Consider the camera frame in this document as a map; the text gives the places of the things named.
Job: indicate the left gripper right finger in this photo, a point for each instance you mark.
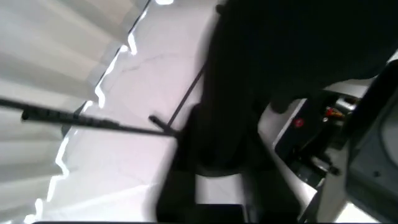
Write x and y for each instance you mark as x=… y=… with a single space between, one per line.
x=270 y=196

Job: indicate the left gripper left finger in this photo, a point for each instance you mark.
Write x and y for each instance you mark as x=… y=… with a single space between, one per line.
x=177 y=180

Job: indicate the black garment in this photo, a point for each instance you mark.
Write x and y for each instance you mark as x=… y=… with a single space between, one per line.
x=280 y=46

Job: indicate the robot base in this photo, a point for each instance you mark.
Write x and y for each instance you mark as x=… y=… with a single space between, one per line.
x=357 y=155

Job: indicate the black clothes rack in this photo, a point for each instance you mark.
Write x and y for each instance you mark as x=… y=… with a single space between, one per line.
x=77 y=119

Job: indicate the white curtain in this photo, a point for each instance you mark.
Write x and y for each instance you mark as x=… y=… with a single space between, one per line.
x=37 y=62

